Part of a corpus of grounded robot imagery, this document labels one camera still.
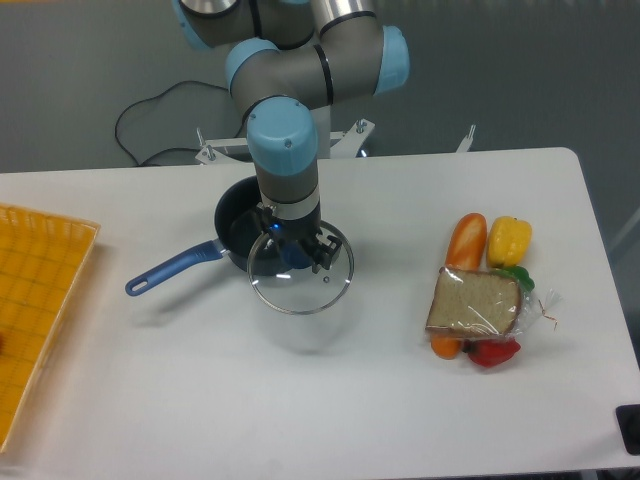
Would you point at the glass lid blue knob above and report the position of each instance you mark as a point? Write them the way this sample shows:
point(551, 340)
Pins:
point(288, 285)

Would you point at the yellow plastic basket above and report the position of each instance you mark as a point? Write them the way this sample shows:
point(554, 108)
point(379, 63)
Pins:
point(42, 257)

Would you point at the white table leg bracket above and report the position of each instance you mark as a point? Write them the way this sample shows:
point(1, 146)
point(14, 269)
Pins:
point(467, 141)

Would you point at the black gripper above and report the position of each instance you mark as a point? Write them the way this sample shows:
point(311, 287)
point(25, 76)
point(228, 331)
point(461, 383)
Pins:
point(285, 230)

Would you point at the red toy bell pepper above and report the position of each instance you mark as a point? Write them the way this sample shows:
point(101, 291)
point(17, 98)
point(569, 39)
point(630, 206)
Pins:
point(490, 353)

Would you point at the orange toy carrot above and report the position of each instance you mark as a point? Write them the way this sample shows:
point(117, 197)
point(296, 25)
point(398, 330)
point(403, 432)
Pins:
point(445, 347)

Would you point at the yellow toy bell pepper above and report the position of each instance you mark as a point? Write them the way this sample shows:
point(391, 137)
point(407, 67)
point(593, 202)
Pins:
point(508, 241)

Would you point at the bagged bread slice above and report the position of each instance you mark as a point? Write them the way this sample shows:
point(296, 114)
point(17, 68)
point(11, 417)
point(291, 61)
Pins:
point(484, 305)

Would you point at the dark blue saucepan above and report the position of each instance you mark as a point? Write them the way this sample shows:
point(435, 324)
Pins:
point(240, 197)

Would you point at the green toy pepper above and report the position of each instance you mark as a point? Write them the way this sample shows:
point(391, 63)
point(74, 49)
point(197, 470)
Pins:
point(521, 275)

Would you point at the black object at table corner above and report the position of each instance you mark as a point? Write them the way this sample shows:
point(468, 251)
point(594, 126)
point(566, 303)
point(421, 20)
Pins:
point(628, 421)

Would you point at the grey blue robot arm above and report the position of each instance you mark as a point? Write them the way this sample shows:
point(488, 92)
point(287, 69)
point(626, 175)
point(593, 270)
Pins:
point(288, 59)

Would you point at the orange toy baguette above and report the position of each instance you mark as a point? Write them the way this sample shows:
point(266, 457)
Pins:
point(467, 243)

